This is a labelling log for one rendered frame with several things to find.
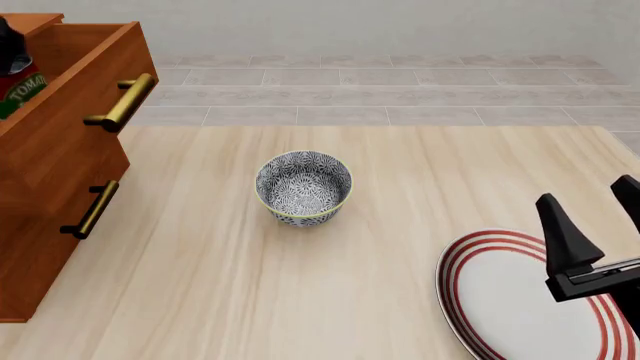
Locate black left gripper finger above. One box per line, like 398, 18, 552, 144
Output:
0, 16, 34, 78

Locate white plate with red rings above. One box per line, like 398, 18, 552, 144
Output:
434, 227, 640, 360

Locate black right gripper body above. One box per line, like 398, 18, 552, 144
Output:
544, 257, 640, 303

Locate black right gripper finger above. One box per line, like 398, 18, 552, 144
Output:
609, 174, 640, 236
534, 192, 607, 278

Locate wooden drawer with brass handle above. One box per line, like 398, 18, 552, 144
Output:
0, 21, 160, 196
0, 129, 132, 271

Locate blue-white patterned bowl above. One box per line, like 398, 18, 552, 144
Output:
254, 149, 353, 228

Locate wooden cabinet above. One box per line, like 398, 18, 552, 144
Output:
0, 13, 160, 324

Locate red ketchup bottle green label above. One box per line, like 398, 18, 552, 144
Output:
0, 63, 50, 121

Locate long brass drawer handle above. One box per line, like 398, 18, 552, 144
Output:
82, 72, 156, 134
59, 179, 120, 240

